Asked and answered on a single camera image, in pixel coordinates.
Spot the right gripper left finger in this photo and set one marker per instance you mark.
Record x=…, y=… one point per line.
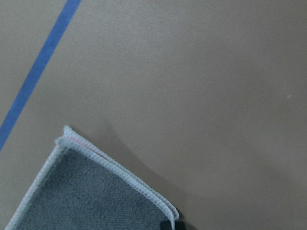
x=165, y=225

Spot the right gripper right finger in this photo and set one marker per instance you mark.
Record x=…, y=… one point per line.
x=180, y=225

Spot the pink and grey towel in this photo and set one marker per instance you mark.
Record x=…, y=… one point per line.
x=81, y=188

